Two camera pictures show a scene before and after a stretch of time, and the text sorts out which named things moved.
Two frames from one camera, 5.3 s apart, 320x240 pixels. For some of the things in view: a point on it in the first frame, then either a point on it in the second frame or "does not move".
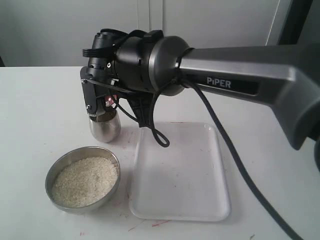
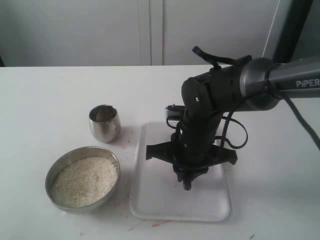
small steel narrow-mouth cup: x=106 y=127 does not move
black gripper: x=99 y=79 → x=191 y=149
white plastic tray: x=187 y=180 does not move
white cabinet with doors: x=53 y=33 does not move
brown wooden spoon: x=110 y=100 → x=187 y=183
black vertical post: x=295 y=19 does not move
